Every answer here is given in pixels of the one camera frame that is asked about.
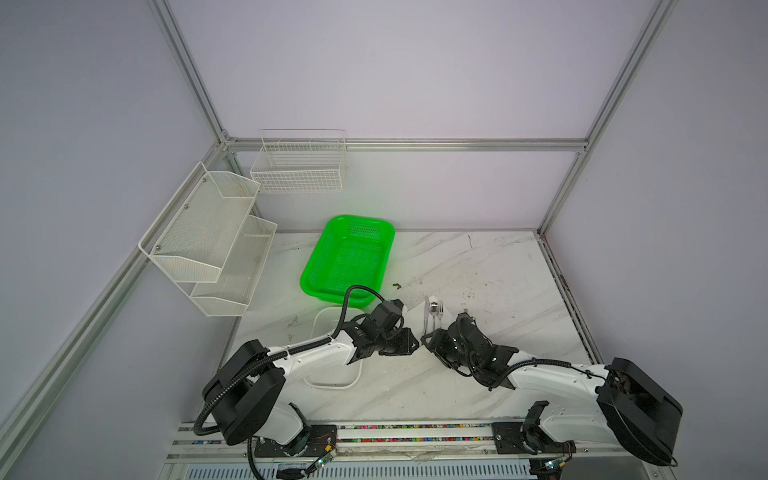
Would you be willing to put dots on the white wire basket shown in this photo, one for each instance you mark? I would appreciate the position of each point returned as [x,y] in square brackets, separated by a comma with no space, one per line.
[293,161]

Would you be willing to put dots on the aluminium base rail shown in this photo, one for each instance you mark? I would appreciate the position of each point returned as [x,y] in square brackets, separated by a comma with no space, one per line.
[438,449]

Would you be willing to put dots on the white mesh upper shelf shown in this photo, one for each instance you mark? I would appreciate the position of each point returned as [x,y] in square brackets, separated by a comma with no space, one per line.
[192,239]

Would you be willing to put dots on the silver spoon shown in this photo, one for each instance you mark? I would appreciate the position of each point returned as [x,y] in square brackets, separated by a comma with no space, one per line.
[436,315]

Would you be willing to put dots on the white mesh shelf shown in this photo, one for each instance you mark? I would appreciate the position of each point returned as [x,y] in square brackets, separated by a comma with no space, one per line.
[192,239]
[232,294]

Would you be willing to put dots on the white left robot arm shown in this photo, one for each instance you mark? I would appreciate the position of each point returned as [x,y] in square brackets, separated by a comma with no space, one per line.
[243,399]

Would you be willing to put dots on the white rectangular tray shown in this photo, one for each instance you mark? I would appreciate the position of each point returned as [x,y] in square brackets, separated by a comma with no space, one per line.
[336,374]

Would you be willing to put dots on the white mesh lower shelf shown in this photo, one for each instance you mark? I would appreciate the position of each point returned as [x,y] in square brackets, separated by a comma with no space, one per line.
[232,294]

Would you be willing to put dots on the silver fork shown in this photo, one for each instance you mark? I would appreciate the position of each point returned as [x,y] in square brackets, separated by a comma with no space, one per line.
[427,315]

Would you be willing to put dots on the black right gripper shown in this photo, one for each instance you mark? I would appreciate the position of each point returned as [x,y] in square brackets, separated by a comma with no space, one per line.
[436,343]

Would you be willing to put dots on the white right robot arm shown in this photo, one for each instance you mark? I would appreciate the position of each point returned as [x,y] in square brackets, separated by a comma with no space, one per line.
[616,403]

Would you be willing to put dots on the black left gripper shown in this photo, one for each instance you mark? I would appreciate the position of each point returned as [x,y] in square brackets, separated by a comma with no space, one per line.
[406,346]

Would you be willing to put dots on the green plastic basket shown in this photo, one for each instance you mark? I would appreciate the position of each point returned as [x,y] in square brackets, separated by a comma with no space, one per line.
[351,250]

